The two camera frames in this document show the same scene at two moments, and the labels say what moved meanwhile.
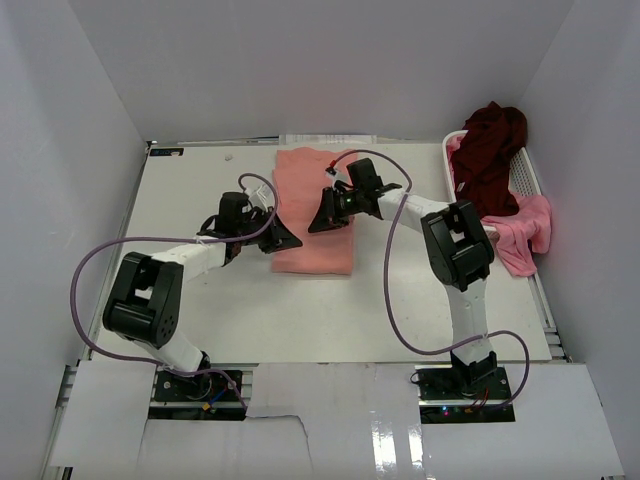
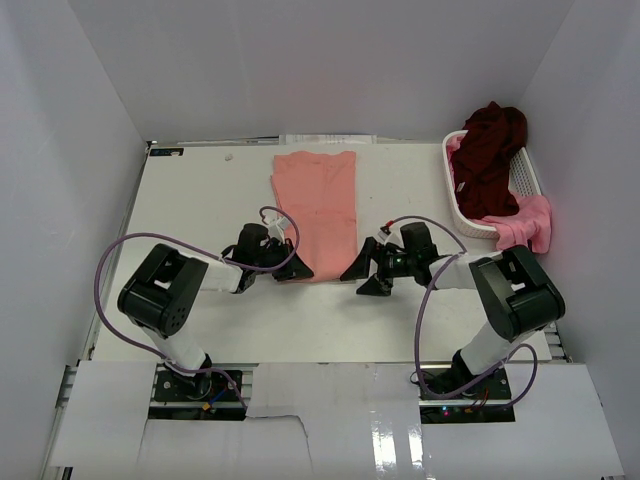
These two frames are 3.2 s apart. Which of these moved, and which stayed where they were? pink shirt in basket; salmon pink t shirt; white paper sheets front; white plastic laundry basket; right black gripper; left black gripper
Moved: left black gripper; right black gripper
Stayed: white plastic laundry basket; salmon pink t shirt; pink shirt in basket; white paper sheets front
